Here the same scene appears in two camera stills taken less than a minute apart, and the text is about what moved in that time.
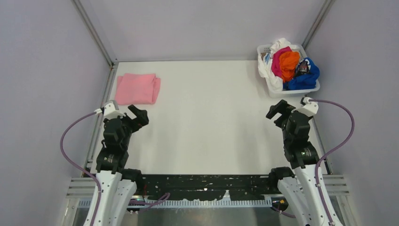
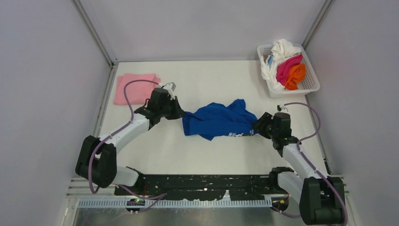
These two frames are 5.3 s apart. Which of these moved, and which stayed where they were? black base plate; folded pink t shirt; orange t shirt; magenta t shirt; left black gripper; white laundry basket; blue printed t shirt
Moved: blue printed t shirt; magenta t shirt; orange t shirt; left black gripper
Stayed: folded pink t shirt; black base plate; white laundry basket
